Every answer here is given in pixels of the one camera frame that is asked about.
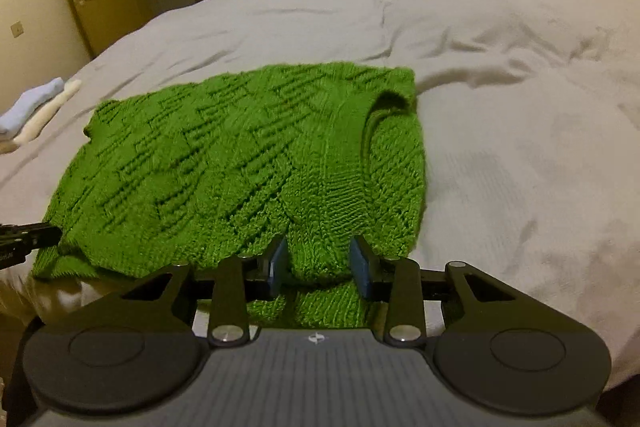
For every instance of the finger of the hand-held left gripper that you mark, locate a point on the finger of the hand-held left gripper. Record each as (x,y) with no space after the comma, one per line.
(40,234)

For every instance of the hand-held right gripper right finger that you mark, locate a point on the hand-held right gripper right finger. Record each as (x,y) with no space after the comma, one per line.
(361,269)

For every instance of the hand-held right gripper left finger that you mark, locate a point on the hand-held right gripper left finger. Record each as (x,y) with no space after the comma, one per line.
(277,267)

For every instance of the green knitted sweater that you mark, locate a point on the green knitted sweater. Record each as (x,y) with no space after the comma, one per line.
(200,157)

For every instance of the folded cream garment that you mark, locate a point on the folded cream garment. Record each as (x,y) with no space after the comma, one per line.
(50,112)

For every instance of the folded light blue garment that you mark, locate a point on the folded light blue garment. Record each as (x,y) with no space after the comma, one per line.
(25,109)

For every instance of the white duvet bed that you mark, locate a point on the white duvet bed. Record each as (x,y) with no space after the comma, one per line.
(500,107)

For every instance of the small wall light switch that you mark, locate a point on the small wall light switch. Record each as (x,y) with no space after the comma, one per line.
(17,30)

